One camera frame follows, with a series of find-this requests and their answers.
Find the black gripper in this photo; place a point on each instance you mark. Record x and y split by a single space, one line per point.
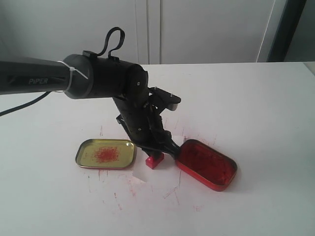
143 124

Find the red plastic stamp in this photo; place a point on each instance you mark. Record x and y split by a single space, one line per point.
154 159

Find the red ink pad tin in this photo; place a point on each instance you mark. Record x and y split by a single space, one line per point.
206 165

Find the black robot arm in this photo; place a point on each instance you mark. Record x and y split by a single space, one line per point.
81 77

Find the white paper sheet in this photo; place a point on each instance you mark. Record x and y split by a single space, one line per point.
165 174

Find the gold tin lid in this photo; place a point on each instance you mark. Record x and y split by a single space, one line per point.
108 154

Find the grey cabinet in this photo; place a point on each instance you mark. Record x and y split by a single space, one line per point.
157 31

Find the white zip tie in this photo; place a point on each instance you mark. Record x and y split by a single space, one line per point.
72 70

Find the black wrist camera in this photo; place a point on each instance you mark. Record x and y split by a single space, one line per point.
162 100

